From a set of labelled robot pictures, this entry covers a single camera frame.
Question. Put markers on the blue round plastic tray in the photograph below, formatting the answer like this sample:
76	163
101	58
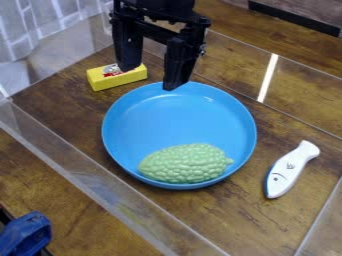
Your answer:
150	119

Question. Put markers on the green bitter gourd toy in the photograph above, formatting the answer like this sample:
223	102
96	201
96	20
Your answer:
189	163

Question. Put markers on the yellow butter brick toy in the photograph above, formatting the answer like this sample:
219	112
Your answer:
109	76

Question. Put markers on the clear acrylic enclosure wall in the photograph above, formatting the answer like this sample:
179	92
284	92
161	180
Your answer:
283	69

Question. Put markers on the white grid curtain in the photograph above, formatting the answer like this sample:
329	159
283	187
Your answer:
30	20

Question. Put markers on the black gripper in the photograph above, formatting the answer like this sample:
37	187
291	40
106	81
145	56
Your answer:
168	21

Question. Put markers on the dark baseboard strip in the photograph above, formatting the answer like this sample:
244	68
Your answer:
296	19

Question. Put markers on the white wooden fish toy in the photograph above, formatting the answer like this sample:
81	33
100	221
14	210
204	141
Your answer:
288	168

